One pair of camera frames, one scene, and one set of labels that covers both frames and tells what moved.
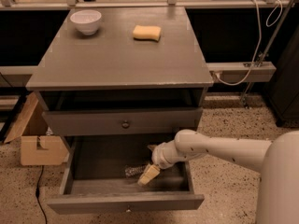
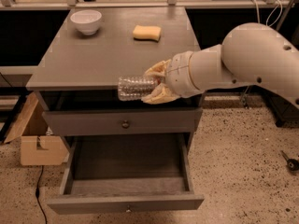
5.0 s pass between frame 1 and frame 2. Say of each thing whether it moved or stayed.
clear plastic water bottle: moved
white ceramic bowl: stayed
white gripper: moved
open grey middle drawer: stayed
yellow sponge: stayed
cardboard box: stayed
